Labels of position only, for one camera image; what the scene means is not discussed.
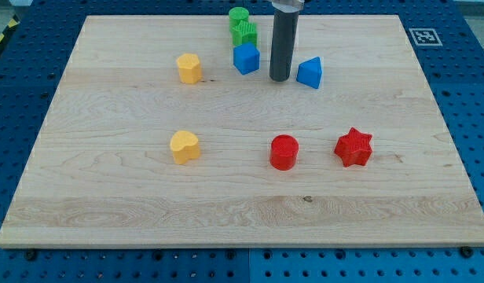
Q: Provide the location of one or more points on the blue cube block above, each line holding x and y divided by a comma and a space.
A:
246, 58

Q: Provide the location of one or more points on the green star block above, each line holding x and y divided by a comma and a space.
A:
244, 32

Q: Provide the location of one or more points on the red star block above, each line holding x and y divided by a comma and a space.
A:
354, 148

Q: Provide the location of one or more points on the red cylinder block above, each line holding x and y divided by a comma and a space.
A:
283, 152

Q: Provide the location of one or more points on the yellow heart block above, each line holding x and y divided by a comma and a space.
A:
184, 146

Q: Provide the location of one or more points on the yellow hexagon block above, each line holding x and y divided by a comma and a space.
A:
189, 68

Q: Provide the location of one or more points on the light wooden board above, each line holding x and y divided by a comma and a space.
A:
101, 173

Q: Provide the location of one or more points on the blue triangular prism block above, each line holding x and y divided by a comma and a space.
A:
310, 73

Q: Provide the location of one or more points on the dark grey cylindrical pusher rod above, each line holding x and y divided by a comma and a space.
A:
282, 46

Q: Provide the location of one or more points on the green cylinder block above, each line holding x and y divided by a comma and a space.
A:
236, 15

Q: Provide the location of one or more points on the white fiducial marker tag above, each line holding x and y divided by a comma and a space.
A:
425, 37

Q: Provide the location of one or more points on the clear acrylic rod mount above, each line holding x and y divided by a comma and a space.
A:
288, 6

